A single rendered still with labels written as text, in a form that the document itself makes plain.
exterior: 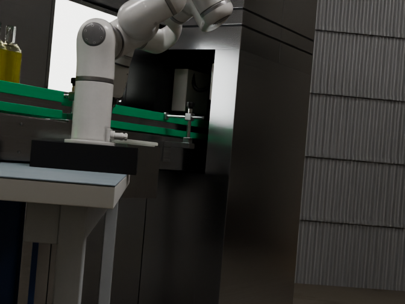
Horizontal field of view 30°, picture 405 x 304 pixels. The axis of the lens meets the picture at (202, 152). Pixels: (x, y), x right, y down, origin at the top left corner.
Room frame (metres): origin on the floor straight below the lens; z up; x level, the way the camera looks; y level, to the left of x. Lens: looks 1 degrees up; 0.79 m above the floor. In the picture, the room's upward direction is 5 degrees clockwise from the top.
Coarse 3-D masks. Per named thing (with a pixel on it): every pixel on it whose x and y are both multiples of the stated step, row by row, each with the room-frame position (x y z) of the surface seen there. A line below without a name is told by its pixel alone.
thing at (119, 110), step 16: (0, 112) 2.12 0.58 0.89; (64, 112) 2.36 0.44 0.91; (112, 112) 2.55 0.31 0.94; (128, 112) 2.63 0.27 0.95; (144, 112) 2.71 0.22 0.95; (128, 128) 2.64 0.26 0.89; (144, 128) 2.72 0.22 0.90; (160, 128) 2.81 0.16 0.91; (176, 128) 2.90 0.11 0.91; (192, 128) 3.00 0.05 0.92; (208, 128) 3.10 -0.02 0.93
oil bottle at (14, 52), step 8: (8, 48) 2.16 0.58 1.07; (16, 48) 2.18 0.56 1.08; (8, 56) 2.16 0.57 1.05; (16, 56) 2.18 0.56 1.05; (8, 64) 2.16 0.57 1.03; (16, 64) 2.18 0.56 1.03; (8, 72) 2.16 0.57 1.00; (16, 72) 2.19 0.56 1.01; (8, 80) 2.16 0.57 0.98; (16, 80) 2.19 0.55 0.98
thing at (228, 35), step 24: (240, 0) 2.91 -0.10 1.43; (264, 0) 3.05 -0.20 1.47; (288, 0) 3.24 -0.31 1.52; (312, 0) 3.45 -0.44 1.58; (192, 24) 3.02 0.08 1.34; (240, 24) 2.91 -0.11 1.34; (264, 24) 3.06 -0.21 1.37; (288, 24) 3.25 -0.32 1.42; (312, 24) 3.47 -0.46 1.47; (192, 48) 3.01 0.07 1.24; (216, 48) 2.96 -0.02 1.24; (240, 48) 2.91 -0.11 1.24; (264, 48) 3.08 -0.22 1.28; (288, 48) 3.27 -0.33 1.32; (312, 48) 3.49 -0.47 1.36
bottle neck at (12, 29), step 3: (6, 27) 2.19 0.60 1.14; (9, 27) 2.18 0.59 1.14; (12, 27) 2.18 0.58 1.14; (15, 27) 2.19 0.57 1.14; (6, 30) 2.18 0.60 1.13; (9, 30) 2.18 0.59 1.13; (12, 30) 2.18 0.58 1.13; (15, 30) 2.19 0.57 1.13; (6, 33) 2.18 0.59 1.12; (9, 33) 2.18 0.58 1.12; (12, 33) 2.18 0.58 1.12; (15, 33) 2.19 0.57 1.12; (6, 36) 2.18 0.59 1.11; (9, 36) 2.18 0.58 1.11; (12, 36) 2.18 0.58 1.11; (15, 36) 2.19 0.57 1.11; (6, 39) 2.18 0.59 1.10; (9, 39) 2.18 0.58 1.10; (12, 39) 2.18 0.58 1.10
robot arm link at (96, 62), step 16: (80, 32) 1.83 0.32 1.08; (96, 32) 1.82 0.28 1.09; (112, 32) 1.84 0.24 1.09; (80, 48) 1.84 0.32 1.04; (96, 48) 1.83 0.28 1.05; (112, 48) 1.84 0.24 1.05; (80, 64) 1.84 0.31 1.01; (96, 64) 1.83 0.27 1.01; (112, 64) 1.86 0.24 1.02; (96, 80) 1.83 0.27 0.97; (112, 80) 1.86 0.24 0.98
